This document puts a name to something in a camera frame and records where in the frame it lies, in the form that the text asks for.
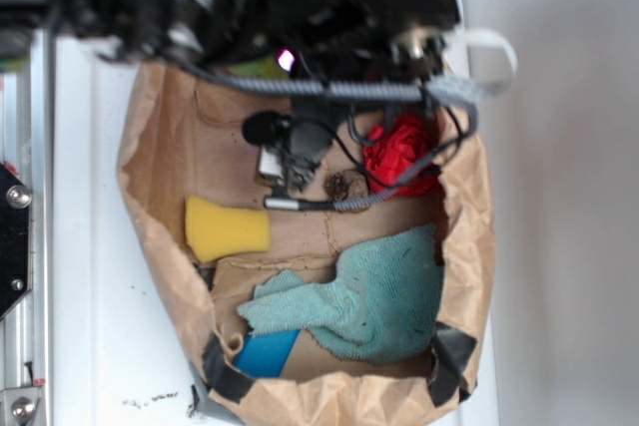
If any brown paper bag tray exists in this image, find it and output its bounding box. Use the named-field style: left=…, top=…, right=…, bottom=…
left=118, top=64, right=496, bottom=425

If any black metal bracket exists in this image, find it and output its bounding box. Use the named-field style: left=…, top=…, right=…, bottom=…
left=0, top=163, right=33, bottom=320

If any red crumpled paper ball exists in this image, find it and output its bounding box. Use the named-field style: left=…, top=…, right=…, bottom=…
left=362, top=114, right=435, bottom=194

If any grey braided cable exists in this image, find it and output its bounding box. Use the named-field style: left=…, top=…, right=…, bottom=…
left=182, top=64, right=481, bottom=213

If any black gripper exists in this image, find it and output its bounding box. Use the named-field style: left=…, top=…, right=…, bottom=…
left=242, top=98, right=335, bottom=193

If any white plastic strap loop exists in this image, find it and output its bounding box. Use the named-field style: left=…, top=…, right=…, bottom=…
left=451, top=27, right=518, bottom=91

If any teal terry cloth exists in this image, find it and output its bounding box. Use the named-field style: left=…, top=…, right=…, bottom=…
left=237, top=224, right=444, bottom=365

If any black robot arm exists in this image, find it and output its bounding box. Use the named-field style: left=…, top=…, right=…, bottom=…
left=1, top=0, right=460, bottom=192

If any yellow sponge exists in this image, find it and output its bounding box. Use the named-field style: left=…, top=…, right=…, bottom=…
left=185, top=196, right=272, bottom=262

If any small brown rock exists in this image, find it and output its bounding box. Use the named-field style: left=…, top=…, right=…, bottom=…
left=323, top=170, right=369, bottom=201

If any blue tube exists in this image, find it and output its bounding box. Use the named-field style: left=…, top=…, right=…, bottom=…
left=234, top=329, right=300, bottom=378

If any aluminium frame rail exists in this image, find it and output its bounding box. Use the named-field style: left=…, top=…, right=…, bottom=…
left=1, top=32, right=54, bottom=425

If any green plush animal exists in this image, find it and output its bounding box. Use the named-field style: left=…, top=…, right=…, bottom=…
left=229, top=57, right=290, bottom=80

